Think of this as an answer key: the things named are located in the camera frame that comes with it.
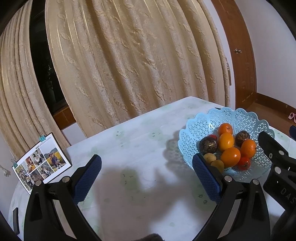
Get orange tangerine back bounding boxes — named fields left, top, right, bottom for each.
left=240, top=139, right=257, bottom=158

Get orange tangerine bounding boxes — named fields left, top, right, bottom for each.
left=221, top=147, right=241, bottom=168
left=240, top=139, right=257, bottom=158
left=218, top=123, right=233, bottom=135

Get small red tomato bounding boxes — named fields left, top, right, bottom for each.
left=237, top=156, right=251, bottom=171

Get dark passion fruit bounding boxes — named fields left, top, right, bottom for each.
left=199, top=136, right=218, bottom=155
left=235, top=131, right=250, bottom=147

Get orange tangerine front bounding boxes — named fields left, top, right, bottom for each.
left=221, top=147, right=241, bottom=168

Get yellow-orange tangerine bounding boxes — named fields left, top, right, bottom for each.
left=218, top=133, right=234, bottom=152

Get small yellow kumquat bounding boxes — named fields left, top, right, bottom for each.
left=210, top=160, right=225, bottom=173

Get small yellow-green fruit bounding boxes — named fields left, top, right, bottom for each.
left=203, top=153, right=217, bottom=165

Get pink slippers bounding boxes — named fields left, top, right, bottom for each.
left=288, top=113, right=296, bottom=123

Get photo collage card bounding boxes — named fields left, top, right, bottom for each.
left=12, top=133, right=72, bottom=193

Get orange tangerine in basket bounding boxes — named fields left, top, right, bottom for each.
left=218, top=123, right=233, bottom=135

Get teal binder clip left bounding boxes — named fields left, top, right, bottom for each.
left=11, top=159, right=18, bottom=169

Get teal binder clip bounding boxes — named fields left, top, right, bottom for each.
left=39, top=136, right=46, bottom=142
left=11, top=159, right=18, bottom=169

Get teal binder clip top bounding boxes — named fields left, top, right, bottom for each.
left=39, top=136, right=46, bottom=142

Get brown wooden door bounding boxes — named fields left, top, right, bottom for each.
left=212, top=0, right=257, bottom=109

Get light blue lattice basket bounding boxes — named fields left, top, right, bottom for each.
left=178, top=108, right=275, bottom=182

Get pale green patterned tablecloth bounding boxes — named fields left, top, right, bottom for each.
left=7, top=95, right=296, bottom=241

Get beige curtain left panel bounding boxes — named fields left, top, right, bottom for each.
left=1, top=1, right=69, bottom=159

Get beige curtain panel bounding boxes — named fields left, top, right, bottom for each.
left=45, top=1, right=230, bottom=137
left=1, top=1, right=69, bottom=159

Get beige curtain right panel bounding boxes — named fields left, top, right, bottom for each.
left=45, top=1, right=230, bottom=137

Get black strap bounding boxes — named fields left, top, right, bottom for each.
left=12, top=207, right=20, bottom=236

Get white cord with plug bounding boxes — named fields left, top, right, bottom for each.
left=0, top=164, right=11, bottom=177

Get metal door handle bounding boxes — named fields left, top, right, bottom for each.
left=234, top=48, right=242, bottom=54

